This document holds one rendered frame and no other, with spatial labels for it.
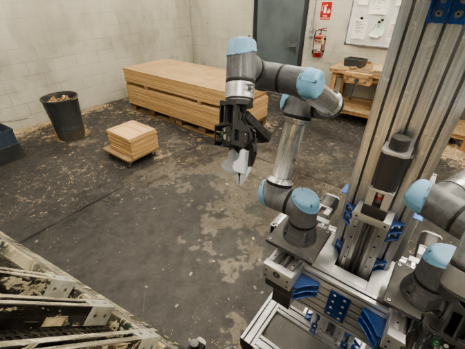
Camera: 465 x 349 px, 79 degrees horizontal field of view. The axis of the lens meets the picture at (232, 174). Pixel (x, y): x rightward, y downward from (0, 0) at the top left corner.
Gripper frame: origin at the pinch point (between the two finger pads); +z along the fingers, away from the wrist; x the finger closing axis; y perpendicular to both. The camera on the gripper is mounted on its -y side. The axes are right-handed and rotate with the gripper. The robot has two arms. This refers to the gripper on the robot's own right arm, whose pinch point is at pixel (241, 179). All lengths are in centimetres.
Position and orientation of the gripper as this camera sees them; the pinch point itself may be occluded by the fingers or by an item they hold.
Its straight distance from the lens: 73.9
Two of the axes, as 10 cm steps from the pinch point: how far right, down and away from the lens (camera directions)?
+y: -7.3, 0.0, -6.8
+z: -0.4, 10.0, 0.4
